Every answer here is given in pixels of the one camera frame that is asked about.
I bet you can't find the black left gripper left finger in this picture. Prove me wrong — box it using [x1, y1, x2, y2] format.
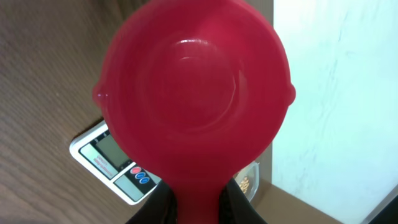
[126, 180, 177, 224]

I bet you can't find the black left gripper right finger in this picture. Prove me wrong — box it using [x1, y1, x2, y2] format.
[218, 179, 267, 224]

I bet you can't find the red plastic measuring scoop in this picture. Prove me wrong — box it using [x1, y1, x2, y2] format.
[93, 0, 295, 223]

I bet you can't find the white digital kitchen scale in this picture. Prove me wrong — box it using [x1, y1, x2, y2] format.
[69, 121, 160, 205]

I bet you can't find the pile of soybeans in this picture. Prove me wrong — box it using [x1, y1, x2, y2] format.
[239, 176, 251, 194]

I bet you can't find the clear plastic container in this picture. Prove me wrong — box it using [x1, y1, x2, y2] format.
[234, 161, 260, 203]

